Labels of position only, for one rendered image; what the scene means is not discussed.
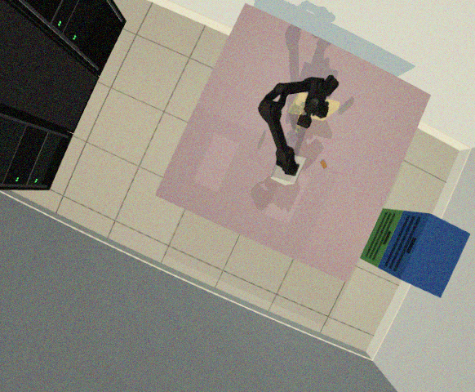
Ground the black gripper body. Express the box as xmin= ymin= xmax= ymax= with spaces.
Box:
xmin=297 ymin=92 xmax=320 ymax=128

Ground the dark olive flat bar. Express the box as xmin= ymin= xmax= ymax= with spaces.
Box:
xmin=338 ymin=99 xmax=354 ymax=114

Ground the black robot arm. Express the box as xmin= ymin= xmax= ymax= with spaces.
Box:
xmin=258 ymin=75 xmax=339 ymax=176

